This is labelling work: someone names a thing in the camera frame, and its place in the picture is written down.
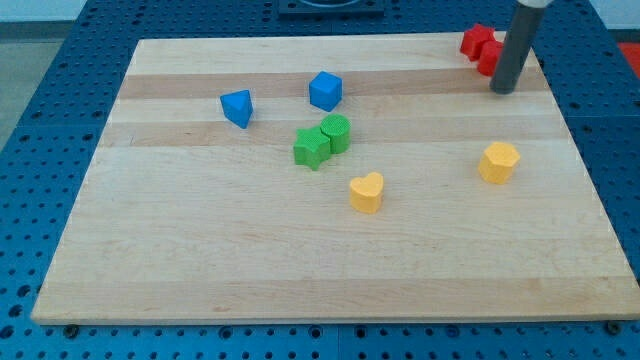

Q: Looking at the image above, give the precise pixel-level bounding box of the yellow hexagon block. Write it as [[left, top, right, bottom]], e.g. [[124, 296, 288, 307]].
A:
[[478, 142, 520, 185]]

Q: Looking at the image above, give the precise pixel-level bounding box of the wooden board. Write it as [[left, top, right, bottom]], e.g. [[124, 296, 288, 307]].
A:
[[31, 32, 639, 325]]

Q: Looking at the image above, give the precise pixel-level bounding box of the green star block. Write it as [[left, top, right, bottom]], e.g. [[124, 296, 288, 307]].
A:
[[293, 126, 331, 171]]

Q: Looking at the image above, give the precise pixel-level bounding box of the yellow heart block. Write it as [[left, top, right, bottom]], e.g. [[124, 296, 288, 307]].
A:
[[349, 172, 384, 214]]

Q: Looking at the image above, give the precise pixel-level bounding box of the green cylinder block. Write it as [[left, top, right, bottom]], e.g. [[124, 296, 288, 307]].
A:
[[320, 114, 351, 154]]

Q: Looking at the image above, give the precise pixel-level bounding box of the blue cube block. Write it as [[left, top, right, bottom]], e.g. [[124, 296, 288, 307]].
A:
[[309, 71, 343, 112]]

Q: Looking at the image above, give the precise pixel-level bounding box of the blue triangle block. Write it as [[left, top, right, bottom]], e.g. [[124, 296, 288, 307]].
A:
[[220, 90, 253, 129]]

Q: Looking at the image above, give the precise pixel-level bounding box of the red star block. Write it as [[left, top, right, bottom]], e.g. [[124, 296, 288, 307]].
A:
[[460, 23, 495, 61]]

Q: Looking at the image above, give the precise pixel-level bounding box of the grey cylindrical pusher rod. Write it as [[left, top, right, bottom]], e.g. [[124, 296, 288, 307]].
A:
[[490, 0, 553, 95]]

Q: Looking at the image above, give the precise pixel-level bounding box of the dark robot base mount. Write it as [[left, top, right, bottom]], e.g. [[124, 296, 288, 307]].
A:
[[274, 0, 385, 17]]

